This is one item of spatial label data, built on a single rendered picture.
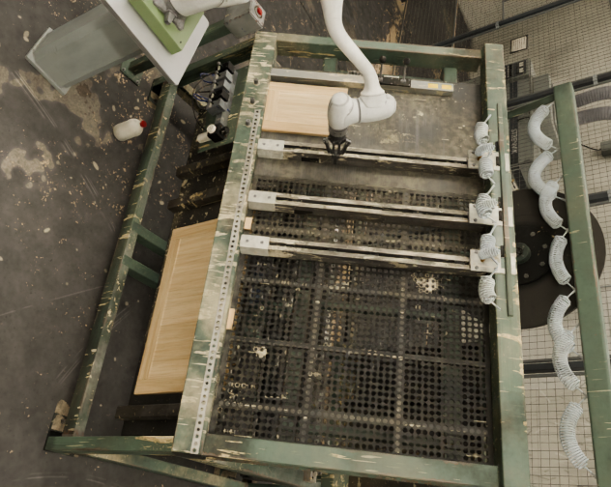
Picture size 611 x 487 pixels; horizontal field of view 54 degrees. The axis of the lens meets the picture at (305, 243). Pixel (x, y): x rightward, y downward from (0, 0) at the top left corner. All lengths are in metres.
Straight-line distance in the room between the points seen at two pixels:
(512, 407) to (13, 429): 2.07
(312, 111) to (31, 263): 1.54
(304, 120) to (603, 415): 1.91
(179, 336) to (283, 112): 1.23
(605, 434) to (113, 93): 2.99
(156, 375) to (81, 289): 0.59
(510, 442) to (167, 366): 1.53
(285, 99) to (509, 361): 1.67
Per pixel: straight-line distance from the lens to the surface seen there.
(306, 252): 2.62
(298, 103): 3.16
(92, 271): 3.26
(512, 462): 2.45
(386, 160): 2.90
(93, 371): 2.99
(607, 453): 2.86
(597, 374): 2.94
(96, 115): 3.52
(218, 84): 3.16
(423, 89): 3.26
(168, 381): 2.90
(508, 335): 2.58
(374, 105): 2.58
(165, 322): 3.06
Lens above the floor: 2.51
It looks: 31 degrees down
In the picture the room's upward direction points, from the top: 79 degrees clockwise
